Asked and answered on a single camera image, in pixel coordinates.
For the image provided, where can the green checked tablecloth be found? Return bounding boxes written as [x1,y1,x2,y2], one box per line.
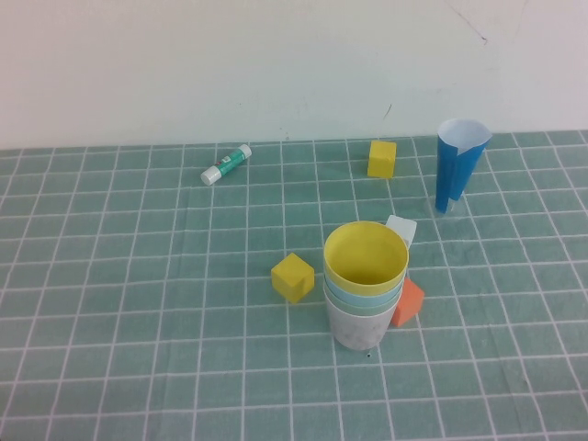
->
[0,130,588,441]

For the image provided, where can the yellow plastic cup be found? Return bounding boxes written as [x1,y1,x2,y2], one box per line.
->
[322,220,411,298]

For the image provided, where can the blue paper cone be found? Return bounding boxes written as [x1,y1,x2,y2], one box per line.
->
[435,119,493,215]

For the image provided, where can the light blue plastic cup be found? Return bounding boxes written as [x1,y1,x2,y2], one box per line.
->
[322,275,408,308]

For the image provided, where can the pink plastic cup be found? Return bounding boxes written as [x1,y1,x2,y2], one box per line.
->
[324,293,400,353]

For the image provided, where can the yellow foam cube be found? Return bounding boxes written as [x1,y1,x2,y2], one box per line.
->
[270,253,316,305]
[367,140,398,179]

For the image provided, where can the pale green plastic cup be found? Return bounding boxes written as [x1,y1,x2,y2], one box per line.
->
[322,287,403,318]

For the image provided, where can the orange foam cube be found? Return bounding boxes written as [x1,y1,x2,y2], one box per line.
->
[390,277,425,329]

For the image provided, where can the white foam cube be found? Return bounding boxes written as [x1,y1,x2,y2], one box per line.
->
[384,214,419,249]

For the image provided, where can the green white glue stick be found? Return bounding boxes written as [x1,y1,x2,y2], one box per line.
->
[200,143,254,187]

